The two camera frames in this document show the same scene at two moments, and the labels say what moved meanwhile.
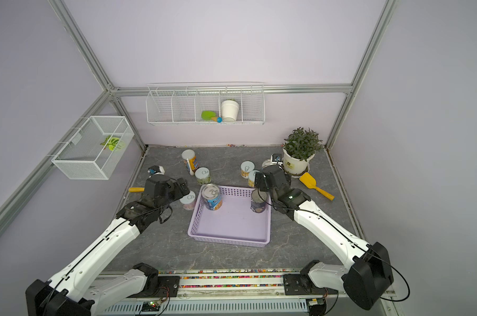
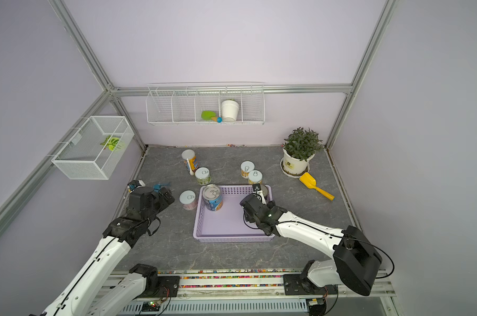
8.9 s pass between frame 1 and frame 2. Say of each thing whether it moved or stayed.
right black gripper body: moved
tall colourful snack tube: stayed
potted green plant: stayed
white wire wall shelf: stayed
